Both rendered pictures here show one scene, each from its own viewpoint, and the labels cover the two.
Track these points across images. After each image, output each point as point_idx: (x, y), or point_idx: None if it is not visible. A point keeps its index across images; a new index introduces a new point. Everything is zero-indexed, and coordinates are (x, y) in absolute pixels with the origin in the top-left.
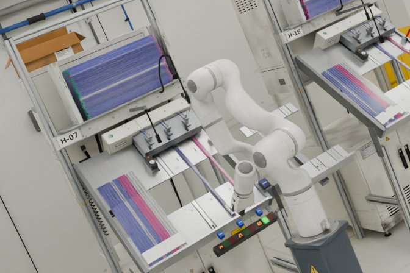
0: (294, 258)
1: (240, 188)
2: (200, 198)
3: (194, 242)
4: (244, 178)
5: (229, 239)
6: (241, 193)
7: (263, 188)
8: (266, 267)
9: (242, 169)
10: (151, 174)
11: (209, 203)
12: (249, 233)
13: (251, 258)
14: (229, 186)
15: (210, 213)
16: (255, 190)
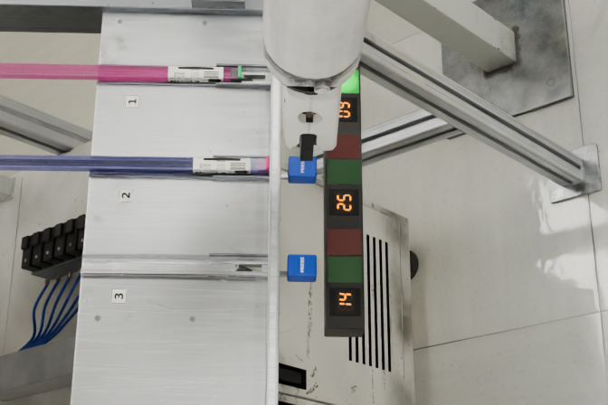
0: (432, 104)
1: (341, 51)
2: (92, 231)
3: (278, 383)
4: None
5: (333, 250)
6: (347, 63)
7: None
8: (322, 202)
9: None
10: None
11: (140, 214)
12: (356, 167)
13: (282, 222)
14: (120, 95)
15: (185, 239)
16: (206, 27)
